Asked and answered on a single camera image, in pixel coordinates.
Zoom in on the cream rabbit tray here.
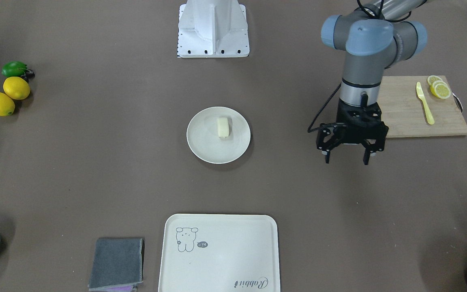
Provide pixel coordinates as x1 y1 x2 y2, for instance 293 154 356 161
158 214 281 292

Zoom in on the dark grey folded cloth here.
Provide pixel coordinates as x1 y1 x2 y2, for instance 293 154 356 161
88 237 144 292

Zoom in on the white round plate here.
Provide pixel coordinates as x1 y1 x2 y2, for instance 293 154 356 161
186 107 251 164

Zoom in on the bamboo cutting board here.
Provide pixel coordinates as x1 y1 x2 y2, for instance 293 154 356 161
378 75 467 138

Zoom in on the green lime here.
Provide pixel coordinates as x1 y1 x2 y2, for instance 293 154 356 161
1 61 28 77

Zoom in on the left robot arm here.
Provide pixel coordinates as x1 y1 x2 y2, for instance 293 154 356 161
308 0 428 165

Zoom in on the yellow plastic knife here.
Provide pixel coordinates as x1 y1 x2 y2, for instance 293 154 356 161
415 82 435 125

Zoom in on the lemon slice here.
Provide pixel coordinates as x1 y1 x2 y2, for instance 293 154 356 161
431 82 449 93
427 75 443 86
431 82 452 99

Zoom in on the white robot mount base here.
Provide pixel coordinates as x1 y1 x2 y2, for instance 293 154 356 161
177 0 250 58

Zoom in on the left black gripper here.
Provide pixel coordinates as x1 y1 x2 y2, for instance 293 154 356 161
316 100 389 165

